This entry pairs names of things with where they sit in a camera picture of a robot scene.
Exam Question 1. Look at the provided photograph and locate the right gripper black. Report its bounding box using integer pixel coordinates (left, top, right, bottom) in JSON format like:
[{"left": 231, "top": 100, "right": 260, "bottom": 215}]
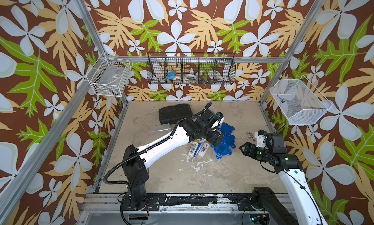
[{"left": 238, "top": 141, "right": 272, "bottom": 163}]

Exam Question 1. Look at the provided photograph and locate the blue lid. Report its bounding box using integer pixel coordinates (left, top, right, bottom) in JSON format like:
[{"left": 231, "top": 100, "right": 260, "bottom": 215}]
[
  {"left": 211, "top": 141, "right": 232, "bottom": 156},
  {"left": 218, "top": 122, "right": 235, "bottom": 135},
  {"left": 223, "top": 134, "right": 236, "bottom": 149}
]

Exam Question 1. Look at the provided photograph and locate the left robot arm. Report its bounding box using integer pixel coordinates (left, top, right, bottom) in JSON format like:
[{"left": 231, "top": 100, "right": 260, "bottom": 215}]
[{"left": 103, "top": 105, "right": 224, "bottom": 210}]

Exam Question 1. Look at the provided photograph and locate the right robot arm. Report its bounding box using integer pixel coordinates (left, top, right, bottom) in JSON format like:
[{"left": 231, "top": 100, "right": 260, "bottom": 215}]
[{"left": 239, "top": 130, "right": 327, "bottom": 225}]

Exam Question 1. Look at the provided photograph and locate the blue toothbrush middle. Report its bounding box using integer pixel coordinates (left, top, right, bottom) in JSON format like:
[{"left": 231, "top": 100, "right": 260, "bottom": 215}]
[{"left": 194, "top": 143, "right": 202, "bottom": 157}]

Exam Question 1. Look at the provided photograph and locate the white bottle barcode middle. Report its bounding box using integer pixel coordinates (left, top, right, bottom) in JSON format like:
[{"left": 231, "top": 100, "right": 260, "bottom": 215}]
[{"left": 188, "top": 140, "right": 199, "bottom": 157}]

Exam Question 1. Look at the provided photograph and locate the white bottle purple label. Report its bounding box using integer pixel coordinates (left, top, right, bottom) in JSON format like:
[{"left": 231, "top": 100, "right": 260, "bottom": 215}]
[{"left": 197, "top": 141, "right": 210, "bottom": 157}]

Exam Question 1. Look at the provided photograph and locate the black plastic tool case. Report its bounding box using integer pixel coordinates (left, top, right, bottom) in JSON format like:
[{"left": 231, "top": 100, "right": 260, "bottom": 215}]
[{"left": 158, "top": 104, "right": 193, "bottom": 125}]

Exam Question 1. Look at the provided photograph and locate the white mesh basket right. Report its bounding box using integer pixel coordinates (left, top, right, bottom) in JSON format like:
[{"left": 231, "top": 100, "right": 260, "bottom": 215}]
[{"left": 270, "top": 76, "right": 332, "bottom": 126}]

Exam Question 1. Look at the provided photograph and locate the white tape roll in basket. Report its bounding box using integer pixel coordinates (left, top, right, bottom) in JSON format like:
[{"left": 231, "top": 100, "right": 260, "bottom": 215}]
[{"left": 184, "top": 74, "right": 198, "bottom": 81}]

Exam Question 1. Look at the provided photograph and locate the blue tape roll in basket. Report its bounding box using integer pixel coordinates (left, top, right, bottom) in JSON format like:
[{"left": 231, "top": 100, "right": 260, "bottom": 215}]
[{"left": 167, "top": 71, "right": 176, "bottom": 80}]

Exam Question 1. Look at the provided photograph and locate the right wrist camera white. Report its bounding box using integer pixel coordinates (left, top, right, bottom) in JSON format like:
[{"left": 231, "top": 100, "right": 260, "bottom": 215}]
[{"left": 254, "top": 130, "right": 267, "bottom": 148}]

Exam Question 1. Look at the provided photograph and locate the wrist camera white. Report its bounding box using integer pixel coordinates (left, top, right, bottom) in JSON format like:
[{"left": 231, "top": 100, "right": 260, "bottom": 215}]
[
  {"left": 254, "top": 130, "right": 267, "bottom": 148},
  {"left": 213, "top": 112, "right": 224, "bottom": 129}
]

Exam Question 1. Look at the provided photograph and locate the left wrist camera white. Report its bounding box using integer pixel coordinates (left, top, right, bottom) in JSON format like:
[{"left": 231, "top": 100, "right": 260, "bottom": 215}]
[{"left": 213, "top": 112, "right": 224, "bottom": 129}]

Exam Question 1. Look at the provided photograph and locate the black wire basket back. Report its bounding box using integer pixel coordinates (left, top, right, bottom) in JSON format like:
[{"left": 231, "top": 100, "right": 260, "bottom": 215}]
[{"left": 146, "top": 52, "right": 236, "bottom": 85}]

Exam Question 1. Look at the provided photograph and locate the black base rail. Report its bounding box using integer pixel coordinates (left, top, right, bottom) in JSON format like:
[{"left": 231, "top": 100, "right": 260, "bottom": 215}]
[{"left": 121, "top": 192, "right": 264, "bottom": 211}]

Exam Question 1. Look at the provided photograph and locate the white wire basket left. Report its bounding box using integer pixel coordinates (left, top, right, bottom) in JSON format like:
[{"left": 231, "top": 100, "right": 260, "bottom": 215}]
[{"left": 87, "top": 57, "right": 132, "bottom": 97}]

